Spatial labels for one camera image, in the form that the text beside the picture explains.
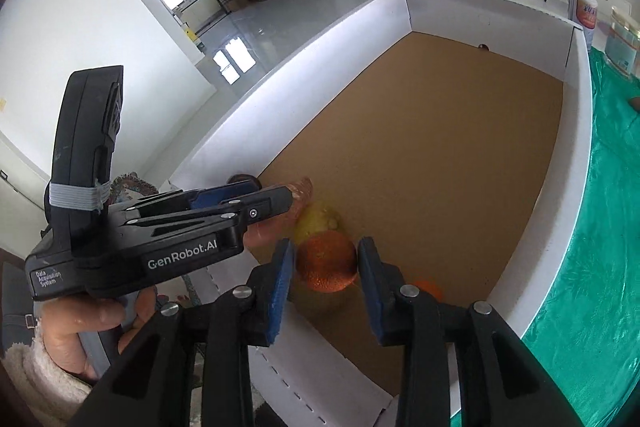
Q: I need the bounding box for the person's left forearm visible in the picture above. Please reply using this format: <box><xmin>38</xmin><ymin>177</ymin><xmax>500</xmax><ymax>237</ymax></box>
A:
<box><xmin>2</xmin><ymin>339</ymin><xmax>96</xmax><ymax>427</ymax></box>

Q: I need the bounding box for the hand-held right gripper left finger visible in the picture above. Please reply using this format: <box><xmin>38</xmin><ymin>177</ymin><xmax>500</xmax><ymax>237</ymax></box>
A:
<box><xmin>67</xmin><ymin>238</ymin><xmax>296</xmax><ymax>427</ymax></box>

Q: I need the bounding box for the orange tangerine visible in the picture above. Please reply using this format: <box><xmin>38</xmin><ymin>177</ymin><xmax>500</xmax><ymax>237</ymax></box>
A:
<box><xmin>412</xmin><ymin>278</ymin><xmax>445</xmax><ymax>303</ymax></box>
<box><xmin>296</xmin><ymin>231</ymin><xmax>358</xmax><ymax>294</ymax></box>

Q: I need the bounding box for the person's left hand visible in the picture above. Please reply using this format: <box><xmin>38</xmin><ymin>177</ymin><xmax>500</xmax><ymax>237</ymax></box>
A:
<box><xmin>42</xmin><ymin>289</ymin><xmax>161</xmax><ymax>380</ymax></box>

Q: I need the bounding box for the green tablecloth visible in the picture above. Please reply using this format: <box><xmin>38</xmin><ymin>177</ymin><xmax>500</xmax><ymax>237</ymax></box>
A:
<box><xmin>440</xmin><ymin>47</ymin><xmax>640</xmax><ymax>427</ymax></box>

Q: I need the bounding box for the yellow green apple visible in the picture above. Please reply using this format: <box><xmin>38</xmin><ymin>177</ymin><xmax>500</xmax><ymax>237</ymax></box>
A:
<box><xmin>294</xmin><ymin>203</ymin><xmax>343</xmax><ymax>243</ymax></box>

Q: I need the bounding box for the white cardboard box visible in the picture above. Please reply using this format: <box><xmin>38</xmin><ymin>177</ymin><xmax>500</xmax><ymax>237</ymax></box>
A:
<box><xmin>167</xmin><ymin>0</ymin><xmax>596</xmax><ymax>427</ymax></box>

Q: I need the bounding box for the red label tin can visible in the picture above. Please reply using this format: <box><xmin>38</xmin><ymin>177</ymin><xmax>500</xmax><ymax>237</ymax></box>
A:
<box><xmin>567</xmin><ymin>0</ymin><xmax>601</xmax><ymax>50</ymax></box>

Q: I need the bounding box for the clear jar teal label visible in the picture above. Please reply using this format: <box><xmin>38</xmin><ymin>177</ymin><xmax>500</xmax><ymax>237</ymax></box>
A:
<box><xmin>605</xmin><ymin>7</ymin><xmax>640</xmax><ymax>80</ymax></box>

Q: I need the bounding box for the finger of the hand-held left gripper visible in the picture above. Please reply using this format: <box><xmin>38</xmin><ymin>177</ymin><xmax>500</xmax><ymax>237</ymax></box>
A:
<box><xmin>107</xmin><ymin>182</ymin><xmax>262</xmax><ymax>214</ymax></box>
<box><xmin>112</xmin><ymin>186</ymin><xmax>296</xmax><ymax>234</ymax></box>

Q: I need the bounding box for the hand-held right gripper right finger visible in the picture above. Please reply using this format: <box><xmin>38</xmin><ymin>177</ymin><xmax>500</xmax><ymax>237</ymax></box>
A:
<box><xmin>356</xmin><ymin>236</ymin><xmax>583</xmax><ymax>427</ymax></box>

